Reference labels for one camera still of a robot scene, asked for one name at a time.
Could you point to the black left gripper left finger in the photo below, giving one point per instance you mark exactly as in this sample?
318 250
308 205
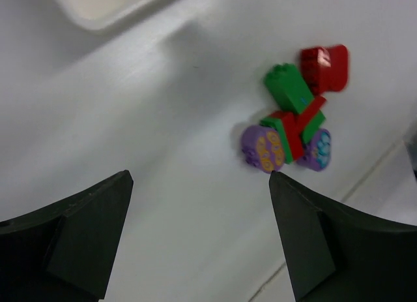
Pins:
65 251

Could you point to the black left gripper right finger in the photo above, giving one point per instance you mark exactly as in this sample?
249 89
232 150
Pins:
334 252

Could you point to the purple flower lego brick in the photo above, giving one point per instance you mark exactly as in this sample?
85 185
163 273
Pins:
317 152

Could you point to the purple butterfly lego brick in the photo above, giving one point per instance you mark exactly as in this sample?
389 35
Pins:
262 148

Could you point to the green red lego bricks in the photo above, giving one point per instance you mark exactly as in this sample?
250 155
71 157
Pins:
285 124

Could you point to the red green rounded lego stack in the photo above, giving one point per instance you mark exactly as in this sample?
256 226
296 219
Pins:
306 124

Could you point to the green number lego brick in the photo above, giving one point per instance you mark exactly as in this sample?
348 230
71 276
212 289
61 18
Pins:
288 88

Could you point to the red rounded lego brick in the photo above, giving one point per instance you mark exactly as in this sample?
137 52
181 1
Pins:
325 69

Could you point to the white compartment tray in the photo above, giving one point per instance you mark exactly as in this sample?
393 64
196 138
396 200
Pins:
102 15

